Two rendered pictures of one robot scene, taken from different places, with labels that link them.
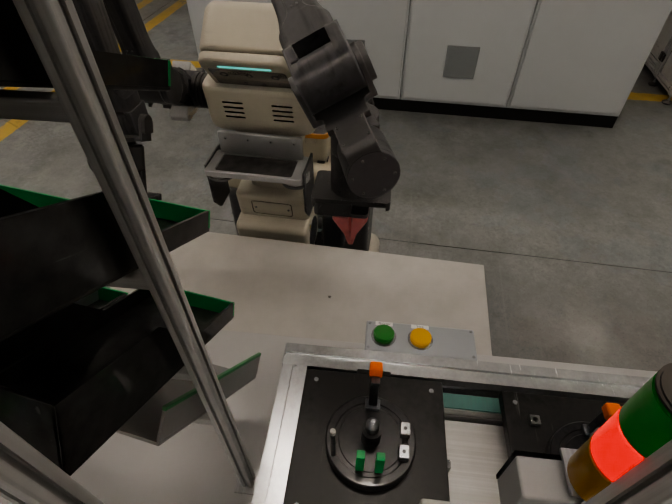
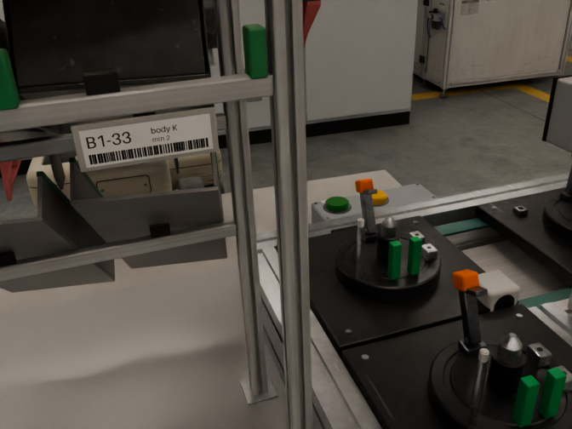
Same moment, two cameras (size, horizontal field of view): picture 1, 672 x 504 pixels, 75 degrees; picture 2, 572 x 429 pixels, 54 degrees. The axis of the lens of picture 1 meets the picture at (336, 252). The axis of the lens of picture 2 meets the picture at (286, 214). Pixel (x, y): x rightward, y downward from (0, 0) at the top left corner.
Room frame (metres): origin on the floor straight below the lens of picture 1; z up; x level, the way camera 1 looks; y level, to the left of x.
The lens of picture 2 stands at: (-0.26, 0.32, 1.40)
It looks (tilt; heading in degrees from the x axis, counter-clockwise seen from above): 28 degrees down; 337
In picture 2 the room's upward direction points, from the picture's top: 3 degrees counter-clockwise
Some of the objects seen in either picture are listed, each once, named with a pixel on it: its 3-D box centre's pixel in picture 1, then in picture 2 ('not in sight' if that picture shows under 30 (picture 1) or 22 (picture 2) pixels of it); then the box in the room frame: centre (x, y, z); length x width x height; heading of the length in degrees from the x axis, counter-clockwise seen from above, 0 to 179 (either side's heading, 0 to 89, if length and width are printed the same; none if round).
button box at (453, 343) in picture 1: (418, 347); (374, 214); (0.47, -0.16, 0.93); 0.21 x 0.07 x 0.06; 84
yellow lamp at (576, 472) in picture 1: (609, 469); not in sight; (0.13, -0.23, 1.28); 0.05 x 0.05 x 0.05
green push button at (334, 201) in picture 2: (383, 335); (337, 206); (0.48, -0.09, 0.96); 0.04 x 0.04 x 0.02
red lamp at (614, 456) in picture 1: (638, 446); not in sight; (0.13, -0.23, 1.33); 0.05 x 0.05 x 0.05
